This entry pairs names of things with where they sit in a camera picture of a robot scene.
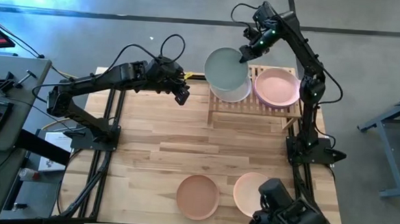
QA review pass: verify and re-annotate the pale peach round plate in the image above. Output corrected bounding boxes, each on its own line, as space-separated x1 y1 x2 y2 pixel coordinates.
231 171 269 219

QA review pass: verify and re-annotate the sage green round plate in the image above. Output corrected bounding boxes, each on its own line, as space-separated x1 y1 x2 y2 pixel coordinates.
203 46 251 93

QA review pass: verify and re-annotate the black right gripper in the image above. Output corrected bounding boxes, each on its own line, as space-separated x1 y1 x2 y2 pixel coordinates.
238 26 280 66

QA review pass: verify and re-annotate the clear bottle red cap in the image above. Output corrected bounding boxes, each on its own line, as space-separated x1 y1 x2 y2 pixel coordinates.
17 167 42 183

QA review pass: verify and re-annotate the grey desk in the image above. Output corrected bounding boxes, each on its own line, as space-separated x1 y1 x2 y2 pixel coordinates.
0 53 53 155

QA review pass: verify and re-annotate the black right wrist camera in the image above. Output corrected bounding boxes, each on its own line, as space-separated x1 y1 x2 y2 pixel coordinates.
242 24 261 41

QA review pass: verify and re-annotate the grey metal stand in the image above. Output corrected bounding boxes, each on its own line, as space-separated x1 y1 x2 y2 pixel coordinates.
353 86 400 201

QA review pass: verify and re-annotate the wooden slatted shelf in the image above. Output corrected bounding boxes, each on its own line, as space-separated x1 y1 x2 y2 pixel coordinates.
207 62 305 132

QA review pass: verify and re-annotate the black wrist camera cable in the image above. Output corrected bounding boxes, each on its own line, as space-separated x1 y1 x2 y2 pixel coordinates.
229 2 262 29

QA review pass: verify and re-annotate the white booklet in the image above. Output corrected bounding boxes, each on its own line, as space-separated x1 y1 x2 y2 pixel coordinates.
38 130 73 174

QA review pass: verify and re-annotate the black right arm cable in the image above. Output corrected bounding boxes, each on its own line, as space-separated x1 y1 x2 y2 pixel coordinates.
318 68 346 108

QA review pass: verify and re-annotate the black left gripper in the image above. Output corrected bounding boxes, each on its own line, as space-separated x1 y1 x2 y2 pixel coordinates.
148 56 192 108

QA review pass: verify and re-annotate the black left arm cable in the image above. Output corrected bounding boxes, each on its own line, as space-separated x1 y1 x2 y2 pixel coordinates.
101 29 188 78

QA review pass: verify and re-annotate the beige round plate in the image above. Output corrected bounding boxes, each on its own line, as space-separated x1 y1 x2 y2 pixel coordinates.
209 74 253 104

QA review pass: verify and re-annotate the terracotta orange round plate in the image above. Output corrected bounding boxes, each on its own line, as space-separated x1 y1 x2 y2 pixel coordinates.
175 173 222 223

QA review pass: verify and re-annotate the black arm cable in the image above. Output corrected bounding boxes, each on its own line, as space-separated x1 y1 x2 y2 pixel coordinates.
318 68 346 108
101 29 188 78

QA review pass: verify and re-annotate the salmon pink round plate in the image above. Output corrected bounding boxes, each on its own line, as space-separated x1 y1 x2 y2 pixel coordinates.
254 66 301 108

